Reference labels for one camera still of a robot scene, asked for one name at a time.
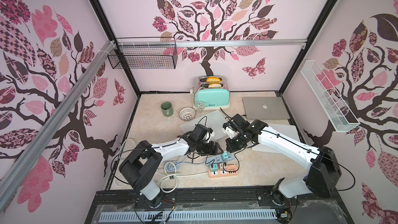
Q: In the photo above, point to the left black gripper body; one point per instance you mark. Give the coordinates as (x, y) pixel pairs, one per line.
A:
(203, 148)

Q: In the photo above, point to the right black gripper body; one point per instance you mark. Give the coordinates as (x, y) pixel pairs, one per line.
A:
(234, 142)

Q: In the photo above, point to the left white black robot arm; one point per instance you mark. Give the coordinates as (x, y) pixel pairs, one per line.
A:
(139, 167)

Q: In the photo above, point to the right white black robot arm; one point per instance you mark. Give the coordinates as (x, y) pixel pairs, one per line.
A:
(322, 168)

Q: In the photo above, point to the silver apple laptop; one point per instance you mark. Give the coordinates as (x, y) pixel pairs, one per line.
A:
(267, 108)

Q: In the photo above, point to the mint charger on orange strip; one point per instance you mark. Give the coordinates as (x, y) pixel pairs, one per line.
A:
(213, 167)

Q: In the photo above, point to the white laptop centre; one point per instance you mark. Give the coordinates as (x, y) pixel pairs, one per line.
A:
(213, 120)

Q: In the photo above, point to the white laptop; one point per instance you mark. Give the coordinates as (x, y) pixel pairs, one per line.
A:
(213, 120)
(287, 130)

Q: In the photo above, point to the pink charger on orange strip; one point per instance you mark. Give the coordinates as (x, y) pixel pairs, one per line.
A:
(223, 167)

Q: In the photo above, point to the white laptop right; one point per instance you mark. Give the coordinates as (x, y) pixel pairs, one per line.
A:
(287, 130)

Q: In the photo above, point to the grey power strip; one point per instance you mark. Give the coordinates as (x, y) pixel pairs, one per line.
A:
(217, 159)

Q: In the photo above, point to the white patterned bowl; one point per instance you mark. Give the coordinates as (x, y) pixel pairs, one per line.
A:
(187, 114)

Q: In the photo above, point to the orange power strip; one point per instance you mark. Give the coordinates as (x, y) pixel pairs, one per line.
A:
(232, 171)

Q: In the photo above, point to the green mug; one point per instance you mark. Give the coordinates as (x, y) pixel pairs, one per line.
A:
(167, 109)

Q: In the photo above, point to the mint green toaster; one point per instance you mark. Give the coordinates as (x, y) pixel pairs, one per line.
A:
(206, 97)

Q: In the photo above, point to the bread slice in toaster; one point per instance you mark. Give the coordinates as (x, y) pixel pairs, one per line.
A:
(212, 80)

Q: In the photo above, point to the white wire basket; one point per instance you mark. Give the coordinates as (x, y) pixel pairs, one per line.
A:
(323, 83)

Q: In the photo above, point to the black wire basket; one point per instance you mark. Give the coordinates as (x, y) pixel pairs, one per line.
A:
(144, 53)

